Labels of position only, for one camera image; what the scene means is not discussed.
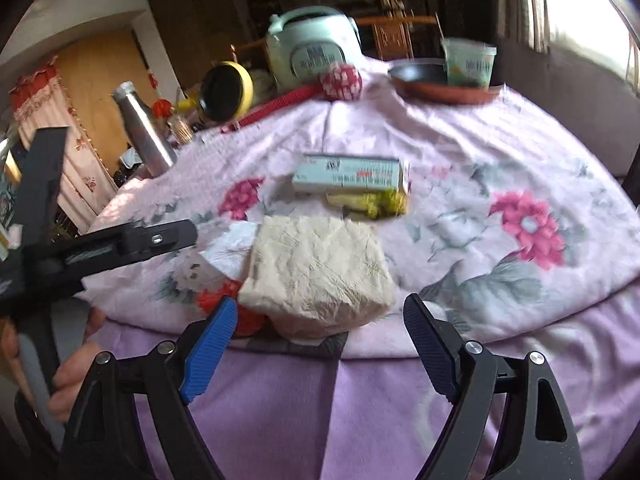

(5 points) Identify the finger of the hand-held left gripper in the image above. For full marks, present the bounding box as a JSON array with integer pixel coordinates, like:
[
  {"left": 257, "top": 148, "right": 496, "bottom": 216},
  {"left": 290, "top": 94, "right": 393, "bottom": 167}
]
[
  {"left": 60, "top": 219, "right": 198, "bottom": 281},
  {"left": 10, "top": 127, "right": 71, "bottom": 261}
]

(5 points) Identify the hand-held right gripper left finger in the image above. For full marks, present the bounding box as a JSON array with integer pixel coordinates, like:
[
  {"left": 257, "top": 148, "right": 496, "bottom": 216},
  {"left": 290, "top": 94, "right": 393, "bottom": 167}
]
[{"left": 59, "top": 296, "right": 239, "bottom": 480}]

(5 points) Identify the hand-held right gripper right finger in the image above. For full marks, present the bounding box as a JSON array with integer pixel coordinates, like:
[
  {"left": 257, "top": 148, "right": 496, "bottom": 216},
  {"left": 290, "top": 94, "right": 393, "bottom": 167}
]
[{"left": 403, "top": 293, "right": 585, "bottom": 480}]

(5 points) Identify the red patterned wrapper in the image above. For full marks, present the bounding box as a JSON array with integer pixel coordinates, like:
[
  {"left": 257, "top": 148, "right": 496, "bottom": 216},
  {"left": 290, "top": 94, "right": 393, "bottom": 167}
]
[{"left": 195, "top": 280, "right": 268, "bottom": 337}]

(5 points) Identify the beige napkin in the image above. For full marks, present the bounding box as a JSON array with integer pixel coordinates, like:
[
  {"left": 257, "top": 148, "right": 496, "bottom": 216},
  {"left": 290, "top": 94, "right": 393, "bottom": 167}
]
[{"left": 237, "top": 215, "right": 396, "bottom": 341}]

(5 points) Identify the yellow green wrapper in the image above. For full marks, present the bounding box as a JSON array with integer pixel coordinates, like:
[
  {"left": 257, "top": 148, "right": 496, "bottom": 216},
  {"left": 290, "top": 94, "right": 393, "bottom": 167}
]
[{"left": 326, "top": 190, "right": 408, "bottom": 220}]

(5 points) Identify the long white medicine box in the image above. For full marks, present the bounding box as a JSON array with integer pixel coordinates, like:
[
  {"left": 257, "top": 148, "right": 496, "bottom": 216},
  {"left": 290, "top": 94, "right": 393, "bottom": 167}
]
[{"left": 291, "top": 154, "right": 411, "bottom": 195}]

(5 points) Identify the person's left hand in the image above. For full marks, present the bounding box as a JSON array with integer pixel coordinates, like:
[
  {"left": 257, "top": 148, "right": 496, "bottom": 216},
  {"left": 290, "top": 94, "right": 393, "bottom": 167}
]
[{"left": 50, "top": 306, "right": 108, "bottom": 424}]

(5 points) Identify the red floral curtain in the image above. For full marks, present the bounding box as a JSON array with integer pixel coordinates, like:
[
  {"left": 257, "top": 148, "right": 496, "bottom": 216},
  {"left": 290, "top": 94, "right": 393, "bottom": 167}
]
[{"left": 10, "top": 55, "right": 118, "bottom": 236}]

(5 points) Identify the purple blanket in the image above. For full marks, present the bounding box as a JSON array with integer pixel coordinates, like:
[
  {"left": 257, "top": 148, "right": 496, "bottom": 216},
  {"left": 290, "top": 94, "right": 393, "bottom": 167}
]
[{"left": 85, "top": 280, "right": 640, "bottom": 480}]

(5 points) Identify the stainless steel bottle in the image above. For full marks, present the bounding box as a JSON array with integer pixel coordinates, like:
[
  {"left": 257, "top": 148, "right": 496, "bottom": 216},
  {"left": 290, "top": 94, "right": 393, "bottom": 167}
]
[{"left": 112, "top": 81, "right": 178, "bottom": 173}]

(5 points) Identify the wooden door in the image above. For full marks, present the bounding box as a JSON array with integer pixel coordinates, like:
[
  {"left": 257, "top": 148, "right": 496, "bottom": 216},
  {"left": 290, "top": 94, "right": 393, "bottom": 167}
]
[{"left": 50, "top": 27, "right": 161, "bottom": 176}]

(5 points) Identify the small glass jar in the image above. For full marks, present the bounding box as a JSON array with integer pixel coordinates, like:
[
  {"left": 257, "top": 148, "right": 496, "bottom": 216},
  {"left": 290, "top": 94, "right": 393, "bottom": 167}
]
[{"left": 167, "top": 114, "right": 193, "bottom": 143}]

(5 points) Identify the yellow rimmed black pan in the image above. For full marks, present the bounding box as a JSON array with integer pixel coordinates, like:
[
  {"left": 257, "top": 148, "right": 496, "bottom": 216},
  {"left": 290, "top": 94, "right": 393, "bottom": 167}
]
[{"left": 175, "top": 61, "right": 256, "bottom": 123}]

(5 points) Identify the floral pink blanket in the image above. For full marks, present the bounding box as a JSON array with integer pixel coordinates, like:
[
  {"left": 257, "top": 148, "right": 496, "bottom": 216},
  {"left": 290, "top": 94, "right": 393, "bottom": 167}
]
[{"left": 80, "top": 55, "right": 640, "bottom": 361}]

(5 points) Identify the brown wooden cabinet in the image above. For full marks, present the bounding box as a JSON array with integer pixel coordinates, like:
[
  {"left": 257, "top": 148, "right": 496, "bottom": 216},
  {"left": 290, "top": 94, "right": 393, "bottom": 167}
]
[{"left": 146, "top": 0, "right": 251, "bottom": 96}]

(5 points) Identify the copper frying pan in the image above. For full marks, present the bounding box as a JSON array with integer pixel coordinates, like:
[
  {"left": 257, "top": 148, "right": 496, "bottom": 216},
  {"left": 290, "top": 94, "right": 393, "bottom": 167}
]
[{"left": 387, "top": 58, "right": 502, "bottom": 106}]

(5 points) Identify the red floral massage hammer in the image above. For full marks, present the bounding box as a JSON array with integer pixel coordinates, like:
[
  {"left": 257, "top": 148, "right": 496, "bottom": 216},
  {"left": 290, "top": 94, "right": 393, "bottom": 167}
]
[{"left": 220, "top": 63, "right": 364, "bottom": 133}]

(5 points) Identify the pale green rice cooker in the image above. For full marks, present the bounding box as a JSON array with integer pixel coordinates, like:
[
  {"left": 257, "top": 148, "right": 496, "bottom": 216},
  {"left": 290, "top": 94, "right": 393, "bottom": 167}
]
[{"left": 265, "top": 6, "right": 363, "bottom": 92}]

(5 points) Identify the green instant noodle cup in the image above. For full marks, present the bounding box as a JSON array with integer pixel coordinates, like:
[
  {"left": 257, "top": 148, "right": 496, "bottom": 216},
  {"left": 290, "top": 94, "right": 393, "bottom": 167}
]
[{"left": 440, "top": 37, "right": 497, "bottom": 88}]

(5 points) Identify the brick pattern window curtain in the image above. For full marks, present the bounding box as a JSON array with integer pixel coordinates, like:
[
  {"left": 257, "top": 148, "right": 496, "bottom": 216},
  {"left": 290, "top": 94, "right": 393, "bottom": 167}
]
[{"left": 500, "top": 0, "right": 556, "bottom": 56}]

